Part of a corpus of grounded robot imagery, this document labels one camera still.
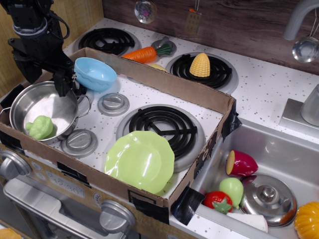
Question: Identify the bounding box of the green toy broccoli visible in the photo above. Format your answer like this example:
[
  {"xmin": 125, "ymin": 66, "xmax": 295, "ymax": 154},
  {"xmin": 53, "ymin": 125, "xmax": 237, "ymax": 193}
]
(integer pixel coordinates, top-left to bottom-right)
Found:
[{"xmin": 25, "ymin": 116, "xmax": 53, "ymax": 140}]

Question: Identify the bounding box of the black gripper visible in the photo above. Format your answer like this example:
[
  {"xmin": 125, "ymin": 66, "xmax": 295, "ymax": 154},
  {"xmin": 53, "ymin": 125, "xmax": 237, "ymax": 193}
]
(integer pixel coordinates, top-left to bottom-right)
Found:
[{"xmin": 8, "ymin": 23, "xmax": 77, "ymax": 97}]

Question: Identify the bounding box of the brown cardboard fence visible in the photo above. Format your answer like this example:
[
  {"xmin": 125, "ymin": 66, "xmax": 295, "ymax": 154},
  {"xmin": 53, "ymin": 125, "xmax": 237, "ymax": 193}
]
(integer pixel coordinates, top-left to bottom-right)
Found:
[{"xmin": 0, "ymin": 48, "xmax": 240, "ymax": 235}]

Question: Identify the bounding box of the silver oven knob right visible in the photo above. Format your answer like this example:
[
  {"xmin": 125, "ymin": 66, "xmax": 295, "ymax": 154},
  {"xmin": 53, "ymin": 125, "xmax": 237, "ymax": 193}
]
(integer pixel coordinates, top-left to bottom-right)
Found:
[{"xmin": 99, "ymin": 199, "xmax": 136, "ymax": 234}]

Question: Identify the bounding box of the hanging steel strainer spoon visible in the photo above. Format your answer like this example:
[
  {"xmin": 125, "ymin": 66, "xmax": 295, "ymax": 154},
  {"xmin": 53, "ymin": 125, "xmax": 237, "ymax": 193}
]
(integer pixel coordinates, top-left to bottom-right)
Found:
[{"xmin": 134, "ymin": 0, "xmax": 158, "ymax": 24}]

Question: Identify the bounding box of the orange object bottom left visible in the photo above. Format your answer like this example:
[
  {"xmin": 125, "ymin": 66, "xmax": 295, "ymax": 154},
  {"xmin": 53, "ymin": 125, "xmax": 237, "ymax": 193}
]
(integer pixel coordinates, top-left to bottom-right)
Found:
[{"xmin": 0, "ymin": 228, "xmax": 22, "ymax": 239}]

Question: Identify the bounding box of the black back right burner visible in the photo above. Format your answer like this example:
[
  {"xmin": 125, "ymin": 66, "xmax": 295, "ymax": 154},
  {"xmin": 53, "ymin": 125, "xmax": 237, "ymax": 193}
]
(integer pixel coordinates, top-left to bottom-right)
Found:
[{"xmin": 165, "ymin": 52, "xmax": 239, "ymax": 94}]

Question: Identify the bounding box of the silver oven door handle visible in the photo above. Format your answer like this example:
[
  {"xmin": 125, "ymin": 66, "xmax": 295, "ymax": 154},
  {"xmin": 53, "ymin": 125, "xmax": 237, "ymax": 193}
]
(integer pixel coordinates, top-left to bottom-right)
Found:
[{"xmin": 3, "ymin": 179, "xmax": 126, "ymax": 239}]

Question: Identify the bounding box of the yellow toy behind fence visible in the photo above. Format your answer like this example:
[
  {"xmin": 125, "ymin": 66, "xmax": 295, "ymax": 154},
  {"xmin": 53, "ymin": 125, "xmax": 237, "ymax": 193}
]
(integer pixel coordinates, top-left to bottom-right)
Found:
[{"xmin": 150, "ymin": 63, "xmax": 167, "ymax": 72}]

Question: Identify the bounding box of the black burner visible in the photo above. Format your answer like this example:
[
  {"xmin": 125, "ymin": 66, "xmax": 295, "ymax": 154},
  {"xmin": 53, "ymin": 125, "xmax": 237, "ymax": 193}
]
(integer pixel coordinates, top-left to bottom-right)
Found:
[
  {"xmin": 73, "ymin": 28, "xmax": 141, "ymax": 56},
  {"xmin": 165, "ymin": 52, "xmax": 239, "ymax": 94},
  {"xmin": 72, "ymin": 81, "xmax": 87, "ymax": 96},
  {"xmin": 116, "ymin": 104, "xmax": 205, "ymax": 173}
]

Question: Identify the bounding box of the silver sink basin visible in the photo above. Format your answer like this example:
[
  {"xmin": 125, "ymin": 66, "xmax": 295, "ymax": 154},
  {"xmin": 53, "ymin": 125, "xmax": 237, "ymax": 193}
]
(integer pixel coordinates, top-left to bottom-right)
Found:
[{"xmin": 191, "ymin": 118, "xmax": 319, "ymax": 239}]

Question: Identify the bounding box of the black front left burner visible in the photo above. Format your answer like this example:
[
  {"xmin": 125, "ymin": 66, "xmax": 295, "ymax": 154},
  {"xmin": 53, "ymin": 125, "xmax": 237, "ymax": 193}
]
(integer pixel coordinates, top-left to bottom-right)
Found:
[{"xmin": 72, "ymin": 81, "xmax": 87, "ymax": 96}]

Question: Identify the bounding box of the stainless steel pot lid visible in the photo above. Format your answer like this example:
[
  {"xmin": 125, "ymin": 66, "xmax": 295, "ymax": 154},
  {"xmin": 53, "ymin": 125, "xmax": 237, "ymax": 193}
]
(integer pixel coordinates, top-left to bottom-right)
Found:
[{"xmin": 239, "ymin": 174, "xmax": 298, "ymax": 228}]

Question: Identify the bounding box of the green toy pear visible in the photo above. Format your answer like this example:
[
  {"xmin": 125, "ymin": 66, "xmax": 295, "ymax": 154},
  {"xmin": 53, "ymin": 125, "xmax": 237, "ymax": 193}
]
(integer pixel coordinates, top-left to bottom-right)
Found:
[{"xmin": 219, "ymin": 178, "xmax": 244, "ymax": 209}]

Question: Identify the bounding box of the silver oven knob left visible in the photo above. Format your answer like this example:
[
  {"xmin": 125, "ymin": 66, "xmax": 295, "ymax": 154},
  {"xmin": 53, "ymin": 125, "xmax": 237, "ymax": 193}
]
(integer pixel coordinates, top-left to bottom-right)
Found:
[{"xmin": 0, "ymin": 150, "xmax": 32, "ymax": 180}]

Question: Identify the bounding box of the hanging steel ladle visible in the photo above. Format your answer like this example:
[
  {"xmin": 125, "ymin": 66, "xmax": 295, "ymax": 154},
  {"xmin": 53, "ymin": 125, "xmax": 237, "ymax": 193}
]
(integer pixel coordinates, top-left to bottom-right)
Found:
[{"xmin": 292, "ymin": 8, "xmax": 319, "ymax": 63}]

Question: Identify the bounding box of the silver stove knob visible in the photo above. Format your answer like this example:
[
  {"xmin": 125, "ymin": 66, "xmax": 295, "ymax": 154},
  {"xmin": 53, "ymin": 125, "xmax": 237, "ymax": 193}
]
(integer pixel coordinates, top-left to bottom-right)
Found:
[
  {"xmin": 98, "ymin": 93, "xmax": 130, "ymax": 116},
  {"xmin": 151, "ymin": 36, "xmax": 177, "ymax": 56},
  {"xmin": 60, "ymin": 129, "xmax": 98, "ymax": 158}
]

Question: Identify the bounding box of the grey faucet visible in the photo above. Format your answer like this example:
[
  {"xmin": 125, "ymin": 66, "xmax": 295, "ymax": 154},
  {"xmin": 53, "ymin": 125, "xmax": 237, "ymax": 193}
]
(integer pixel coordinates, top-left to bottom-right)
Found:
[{"xmin": 280, "ymin": 0, "xmax": 319, "ymax": 134}]

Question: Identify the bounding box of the red toy strawberry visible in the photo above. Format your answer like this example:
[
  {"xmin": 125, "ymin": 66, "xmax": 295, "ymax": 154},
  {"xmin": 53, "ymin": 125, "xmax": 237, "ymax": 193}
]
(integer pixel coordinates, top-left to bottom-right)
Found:
[{"xmin": 203, "ymin": 191, "xmax": 233, "ymax": 214}]

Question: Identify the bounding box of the black back left burner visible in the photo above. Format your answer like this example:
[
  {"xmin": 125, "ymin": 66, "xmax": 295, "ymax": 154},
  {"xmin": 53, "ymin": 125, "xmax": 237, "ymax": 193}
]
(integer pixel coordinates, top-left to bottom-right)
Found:
[{"xmin": 73, "ymin": 28, "xmax": 141, "ymax": 56}]

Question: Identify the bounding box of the silver back stove knob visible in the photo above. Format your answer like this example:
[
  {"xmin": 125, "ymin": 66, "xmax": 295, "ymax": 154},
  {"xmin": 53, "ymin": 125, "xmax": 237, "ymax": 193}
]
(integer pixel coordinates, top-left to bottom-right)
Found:
[{"xmin": 151, "ymin": 36, "xmax": 177, "ymax": 56}]

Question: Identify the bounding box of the purple toy eggplant half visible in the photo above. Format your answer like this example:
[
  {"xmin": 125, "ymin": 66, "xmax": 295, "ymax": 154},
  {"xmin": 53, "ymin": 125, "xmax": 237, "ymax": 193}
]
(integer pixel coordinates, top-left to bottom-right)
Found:
[{"xmin": 226, "ymin": 150, "xmax": 259, "ymax": 177}]

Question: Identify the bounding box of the orange toy carrot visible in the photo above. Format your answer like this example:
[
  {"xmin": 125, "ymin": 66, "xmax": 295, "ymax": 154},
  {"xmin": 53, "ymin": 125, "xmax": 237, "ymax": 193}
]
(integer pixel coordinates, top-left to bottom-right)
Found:
[{"xmin": 122, "ymin": 43, "xmax": 171, "ymax": 64}]

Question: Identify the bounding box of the orange toy pumpkin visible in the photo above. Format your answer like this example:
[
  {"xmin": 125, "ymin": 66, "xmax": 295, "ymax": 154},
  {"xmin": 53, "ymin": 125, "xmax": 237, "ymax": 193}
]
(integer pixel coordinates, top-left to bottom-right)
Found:
[{"xmin": 294, "ymin": 201, "xmax": 319, "ymax": 239}]

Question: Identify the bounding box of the silver stove top knob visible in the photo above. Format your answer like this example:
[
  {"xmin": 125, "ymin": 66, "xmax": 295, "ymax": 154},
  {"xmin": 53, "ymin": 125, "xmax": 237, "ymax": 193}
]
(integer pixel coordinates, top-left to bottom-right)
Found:
[
  {"xmin": 98, "ymin": 93, "xmax": 130, "ymax": 116},
  {"xmin": 60, "ymin": 129, "xmax": 98, "ymax": 158}
]

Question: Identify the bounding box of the light blue plastic bowl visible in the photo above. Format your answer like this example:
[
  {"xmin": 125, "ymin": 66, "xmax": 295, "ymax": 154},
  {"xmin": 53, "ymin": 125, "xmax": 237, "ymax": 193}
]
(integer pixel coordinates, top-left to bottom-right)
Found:
[{"xmin": 74, "ymin": 57, "xmax": 117, "ymax": 92}]

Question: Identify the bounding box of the black front right burner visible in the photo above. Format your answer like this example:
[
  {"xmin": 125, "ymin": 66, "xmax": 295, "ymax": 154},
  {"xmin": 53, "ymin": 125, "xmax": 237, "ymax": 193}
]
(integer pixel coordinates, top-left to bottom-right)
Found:
[{"xmin": 116, "ymin": 104, "xmax": 205, "ymax": 173}]

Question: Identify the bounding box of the light green plastic plate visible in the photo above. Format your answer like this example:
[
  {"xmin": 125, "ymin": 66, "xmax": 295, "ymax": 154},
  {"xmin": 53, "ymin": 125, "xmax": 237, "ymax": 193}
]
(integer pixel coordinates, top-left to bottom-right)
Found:
[{"xmin": 104, "ymin": 131, "xmax": 175, "ymax": 194}]

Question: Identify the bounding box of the silver oven knob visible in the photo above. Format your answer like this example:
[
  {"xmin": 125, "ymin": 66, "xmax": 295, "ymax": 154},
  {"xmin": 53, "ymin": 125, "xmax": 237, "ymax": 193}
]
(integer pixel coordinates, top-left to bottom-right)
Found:
[
  {"xmin": 0, "ymin": 150, "xmax": 32, "ymax": 180},
  {"xmin": 99, "ymin": 199, "xmax": 136, "ymax": 234}
]

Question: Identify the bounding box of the hanging metal grater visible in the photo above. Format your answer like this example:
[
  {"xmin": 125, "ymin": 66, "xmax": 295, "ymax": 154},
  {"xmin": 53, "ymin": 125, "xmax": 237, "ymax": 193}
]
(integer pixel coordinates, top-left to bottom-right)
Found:
[{"xmin": 184, "ymin": 0, "xmax": 202, "ymax": 35}]

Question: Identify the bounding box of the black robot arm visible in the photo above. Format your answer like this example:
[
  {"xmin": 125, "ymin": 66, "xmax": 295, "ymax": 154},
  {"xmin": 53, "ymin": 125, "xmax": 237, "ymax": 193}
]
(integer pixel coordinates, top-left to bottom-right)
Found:
[{"xmin": 0, "ymin": 0, "xmax": 74, "ymax": 97}]

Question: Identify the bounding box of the yellow toy corn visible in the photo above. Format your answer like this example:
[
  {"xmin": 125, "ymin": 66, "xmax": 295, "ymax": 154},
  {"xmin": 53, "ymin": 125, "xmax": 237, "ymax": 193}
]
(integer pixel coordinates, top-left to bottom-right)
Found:
[{"xmin": 189, "ymin": 53, "xmax": 211, "ymax": 78}]

